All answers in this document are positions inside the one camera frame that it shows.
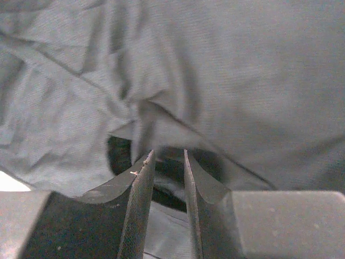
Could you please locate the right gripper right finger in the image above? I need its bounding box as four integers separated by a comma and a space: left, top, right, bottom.
184, 153, 344, 258

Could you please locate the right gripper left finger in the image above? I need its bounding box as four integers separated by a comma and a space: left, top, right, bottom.
1, 152, 155, 258

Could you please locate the black t shirt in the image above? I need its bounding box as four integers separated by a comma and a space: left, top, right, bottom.
1, 1, 344, 258

